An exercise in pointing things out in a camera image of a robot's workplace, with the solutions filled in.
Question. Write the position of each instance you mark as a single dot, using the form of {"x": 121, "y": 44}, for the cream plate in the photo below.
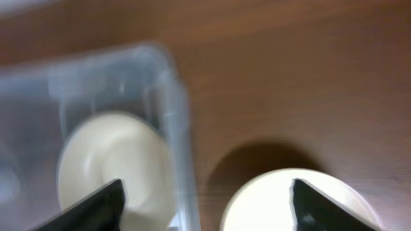
{"x": 265, "y": 202}

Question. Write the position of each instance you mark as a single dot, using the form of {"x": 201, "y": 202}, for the beige plate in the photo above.
{"x": 120, "y": 146}

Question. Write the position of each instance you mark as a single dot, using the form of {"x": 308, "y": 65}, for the clear plastic storage container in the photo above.
{"x": 43, "y": 103}

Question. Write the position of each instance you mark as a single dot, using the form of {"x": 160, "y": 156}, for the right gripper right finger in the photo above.
{"x": 315, "y": 210}

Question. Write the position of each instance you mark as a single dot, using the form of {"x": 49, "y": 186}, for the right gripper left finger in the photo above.
{"x": 99, "y": 211}

